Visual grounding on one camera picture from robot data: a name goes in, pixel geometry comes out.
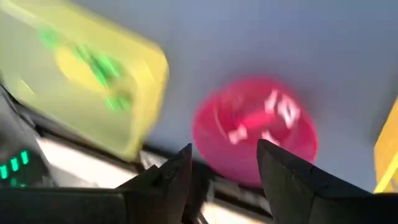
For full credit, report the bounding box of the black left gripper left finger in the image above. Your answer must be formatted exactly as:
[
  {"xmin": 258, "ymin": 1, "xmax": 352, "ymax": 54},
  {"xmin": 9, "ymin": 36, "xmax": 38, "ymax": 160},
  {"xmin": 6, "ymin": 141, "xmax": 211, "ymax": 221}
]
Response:
[{"xmin": 0, "ymin": 142, "xmax": 193, "ymax": 224}]

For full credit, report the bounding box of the yellow perforated plastic basket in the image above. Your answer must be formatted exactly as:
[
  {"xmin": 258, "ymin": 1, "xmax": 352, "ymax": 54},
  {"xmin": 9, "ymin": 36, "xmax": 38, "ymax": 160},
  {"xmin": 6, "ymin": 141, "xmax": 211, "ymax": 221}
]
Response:
[{"xmin": 373, "ymin": 96, "xmax": 398, "ymax": 194}]

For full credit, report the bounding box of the pink round plastic bowl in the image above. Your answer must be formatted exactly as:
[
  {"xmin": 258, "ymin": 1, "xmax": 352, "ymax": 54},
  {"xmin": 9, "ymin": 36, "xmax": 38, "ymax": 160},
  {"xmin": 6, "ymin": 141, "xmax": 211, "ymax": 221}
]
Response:
[{"xmin": 192, "ymin": 76, "xmax": 320, "ymax": 189}]

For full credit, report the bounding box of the wooden table side board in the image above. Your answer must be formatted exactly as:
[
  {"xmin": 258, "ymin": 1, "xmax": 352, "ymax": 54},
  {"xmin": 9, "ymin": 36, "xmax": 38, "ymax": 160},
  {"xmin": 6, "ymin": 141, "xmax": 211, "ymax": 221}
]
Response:
[{"xmin": 35, "ymin": 136, "xmax": 268, "ymax": 224}]

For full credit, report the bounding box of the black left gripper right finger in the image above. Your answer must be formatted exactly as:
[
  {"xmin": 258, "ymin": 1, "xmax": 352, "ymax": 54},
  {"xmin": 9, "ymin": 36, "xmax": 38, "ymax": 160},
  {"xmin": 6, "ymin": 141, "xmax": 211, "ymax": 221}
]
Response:
[{"xmin": 256, "ymin": 139, "xmax": 398, "ymax": 224}]

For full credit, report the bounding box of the translucent yellow-green plastic bin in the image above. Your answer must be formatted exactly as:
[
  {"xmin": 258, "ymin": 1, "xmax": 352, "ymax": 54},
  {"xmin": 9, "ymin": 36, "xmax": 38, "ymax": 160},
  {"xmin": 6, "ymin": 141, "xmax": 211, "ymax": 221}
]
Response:
[{"xmin": 0, "ymin": 0, "xmax": 170, "ymax": 162}]

